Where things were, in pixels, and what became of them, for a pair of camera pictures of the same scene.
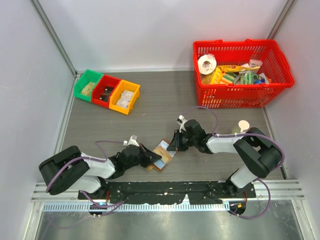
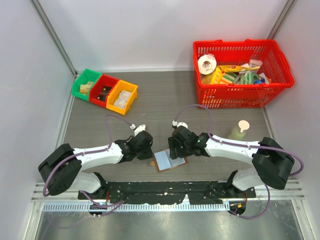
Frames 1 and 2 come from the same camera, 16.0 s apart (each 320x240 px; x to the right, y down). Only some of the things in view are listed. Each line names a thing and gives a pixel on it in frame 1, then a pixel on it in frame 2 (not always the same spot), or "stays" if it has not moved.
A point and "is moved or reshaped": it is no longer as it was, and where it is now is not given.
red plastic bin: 102,92 stays
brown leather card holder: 161,149 is moved or reshaped
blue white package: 262,79 stays
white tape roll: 207,64 stays
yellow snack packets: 216,76 stays
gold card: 166,157 → 83,88
